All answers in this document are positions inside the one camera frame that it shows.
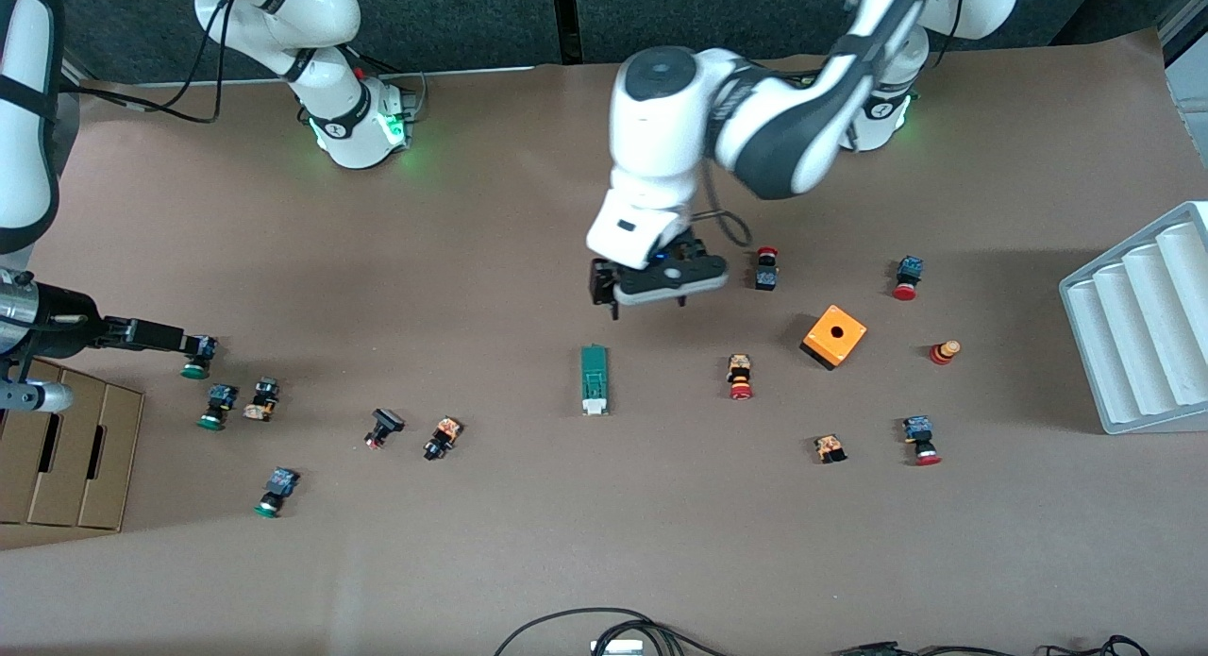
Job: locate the orange button enclosure box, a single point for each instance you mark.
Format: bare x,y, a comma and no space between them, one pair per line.
835,335

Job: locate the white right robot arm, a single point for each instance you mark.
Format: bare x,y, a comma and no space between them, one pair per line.
340,99

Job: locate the beige black switch block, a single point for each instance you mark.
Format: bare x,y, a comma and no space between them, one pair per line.
262,398

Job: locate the green button blue contact block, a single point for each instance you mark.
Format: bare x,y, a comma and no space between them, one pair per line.
217,406
276,491
195,368

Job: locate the red yellow button cap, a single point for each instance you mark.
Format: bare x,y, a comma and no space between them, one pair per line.
944,351

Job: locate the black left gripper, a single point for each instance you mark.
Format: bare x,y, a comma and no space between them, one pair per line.
600,282

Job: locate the red mushroom button black block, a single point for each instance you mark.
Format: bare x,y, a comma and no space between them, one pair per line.
766,271

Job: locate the red button orange contact block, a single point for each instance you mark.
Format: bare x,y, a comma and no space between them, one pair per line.
740,377

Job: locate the black button orange contact block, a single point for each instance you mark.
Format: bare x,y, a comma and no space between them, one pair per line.
442,437

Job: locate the grey cabinet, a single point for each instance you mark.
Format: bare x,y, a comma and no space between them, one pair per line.
1191,71

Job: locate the white connector plug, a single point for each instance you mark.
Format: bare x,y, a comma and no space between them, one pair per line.
615,647

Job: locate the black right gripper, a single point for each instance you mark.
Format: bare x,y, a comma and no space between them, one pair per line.
68,320

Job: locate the white grooved tray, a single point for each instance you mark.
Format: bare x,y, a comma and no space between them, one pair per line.
1142,335

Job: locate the red button blue contact block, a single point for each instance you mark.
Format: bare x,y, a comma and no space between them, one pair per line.
907,277
921,440

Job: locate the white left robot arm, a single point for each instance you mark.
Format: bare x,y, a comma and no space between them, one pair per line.
661,118

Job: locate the black square button red base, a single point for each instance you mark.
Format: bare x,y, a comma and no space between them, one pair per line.
382,428

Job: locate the brown cardboard box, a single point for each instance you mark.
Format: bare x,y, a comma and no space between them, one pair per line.
66,448

